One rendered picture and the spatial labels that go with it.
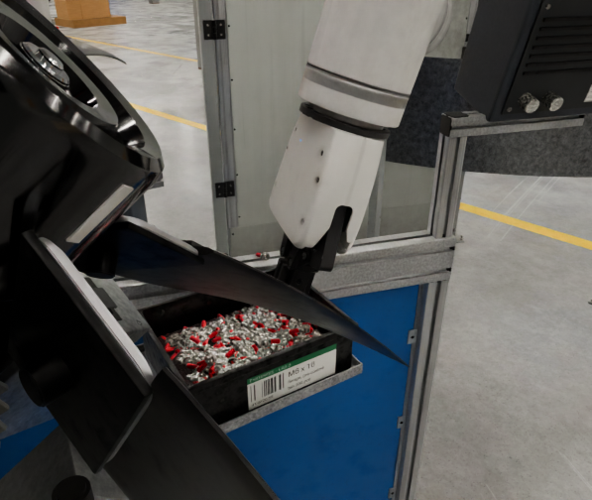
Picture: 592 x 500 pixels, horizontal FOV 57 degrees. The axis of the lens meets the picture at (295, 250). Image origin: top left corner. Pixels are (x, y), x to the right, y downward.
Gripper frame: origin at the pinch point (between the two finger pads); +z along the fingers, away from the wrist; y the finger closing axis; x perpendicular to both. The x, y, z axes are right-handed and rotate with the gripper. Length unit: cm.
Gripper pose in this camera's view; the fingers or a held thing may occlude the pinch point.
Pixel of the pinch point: (291, 283)
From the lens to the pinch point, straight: 49.1
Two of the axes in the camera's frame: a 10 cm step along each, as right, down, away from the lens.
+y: 2.9, 4.5, -8.4
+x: 9.2, 1.3, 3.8
